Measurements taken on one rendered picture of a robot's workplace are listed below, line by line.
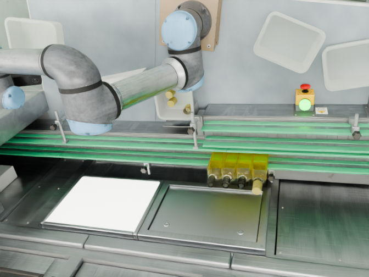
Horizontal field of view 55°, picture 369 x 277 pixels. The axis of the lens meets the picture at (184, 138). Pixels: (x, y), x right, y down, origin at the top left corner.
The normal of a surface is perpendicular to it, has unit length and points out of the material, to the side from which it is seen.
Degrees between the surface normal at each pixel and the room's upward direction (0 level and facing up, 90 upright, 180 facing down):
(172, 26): 12
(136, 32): 0
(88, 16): 0
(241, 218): 90
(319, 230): 91
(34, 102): 90
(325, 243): 90
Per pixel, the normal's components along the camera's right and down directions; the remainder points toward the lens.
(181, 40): -0.25, 0.32
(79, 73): 0.34, -0.06
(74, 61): 0.26, -0.40
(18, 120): 0.96, 0.04
